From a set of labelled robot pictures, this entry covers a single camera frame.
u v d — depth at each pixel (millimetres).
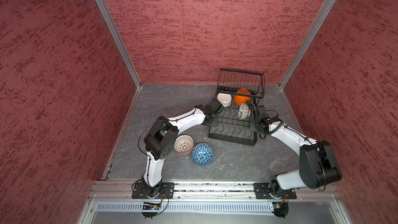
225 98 1027
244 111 928
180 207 775
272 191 674
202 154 831
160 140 501
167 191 740
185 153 814
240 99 1031
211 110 723
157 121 522
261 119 695
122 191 757
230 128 952
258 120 709
